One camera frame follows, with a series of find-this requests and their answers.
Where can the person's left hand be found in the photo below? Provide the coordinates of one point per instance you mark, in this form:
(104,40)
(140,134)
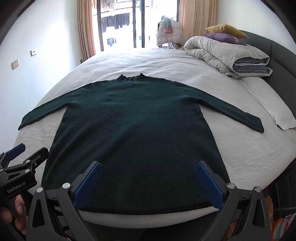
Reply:
(17,210)

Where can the dark green sweater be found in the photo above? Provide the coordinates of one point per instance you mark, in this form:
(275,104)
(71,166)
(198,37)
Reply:
(134,127)

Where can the sliding glass door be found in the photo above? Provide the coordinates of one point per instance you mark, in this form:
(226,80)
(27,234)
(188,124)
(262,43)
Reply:
(138,23)

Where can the yellow pillow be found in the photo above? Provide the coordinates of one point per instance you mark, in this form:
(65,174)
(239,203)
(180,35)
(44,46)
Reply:
(225,29)

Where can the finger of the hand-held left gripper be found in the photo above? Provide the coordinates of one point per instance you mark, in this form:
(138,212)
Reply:
(34,158)
(17,148)

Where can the bed with white sheet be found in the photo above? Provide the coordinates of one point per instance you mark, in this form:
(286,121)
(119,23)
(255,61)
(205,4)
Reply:
(242,143)

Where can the white pillow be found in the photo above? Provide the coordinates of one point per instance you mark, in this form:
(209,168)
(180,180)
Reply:
(272,104)

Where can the beige curtain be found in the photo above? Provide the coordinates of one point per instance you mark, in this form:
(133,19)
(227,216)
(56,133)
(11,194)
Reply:
(196,16)
(86,30)

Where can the purple pillow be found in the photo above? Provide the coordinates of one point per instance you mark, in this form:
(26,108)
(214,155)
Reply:
(222,37)

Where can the small dark garment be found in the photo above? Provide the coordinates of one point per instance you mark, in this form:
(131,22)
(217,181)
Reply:
(110,41)

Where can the folded white grey duvet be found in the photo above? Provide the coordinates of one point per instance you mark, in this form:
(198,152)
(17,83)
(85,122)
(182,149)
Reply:
(222,54)

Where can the hanging dark clothes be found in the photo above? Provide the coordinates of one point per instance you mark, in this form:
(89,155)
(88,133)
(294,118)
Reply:
(115,21)

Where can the white wall socket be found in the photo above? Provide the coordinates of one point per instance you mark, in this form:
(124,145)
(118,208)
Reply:
(15,64)
(33,52)

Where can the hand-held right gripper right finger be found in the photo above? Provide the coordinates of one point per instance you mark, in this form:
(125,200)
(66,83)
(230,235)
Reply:
(209,183)

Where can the colourful striped cloth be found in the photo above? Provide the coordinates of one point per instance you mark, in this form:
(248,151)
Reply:
(281,226)

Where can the dark grey headboard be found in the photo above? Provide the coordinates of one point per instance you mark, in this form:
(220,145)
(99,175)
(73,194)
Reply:
(282,58)

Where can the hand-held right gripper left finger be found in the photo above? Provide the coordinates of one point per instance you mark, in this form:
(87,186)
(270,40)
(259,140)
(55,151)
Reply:
(89,183)

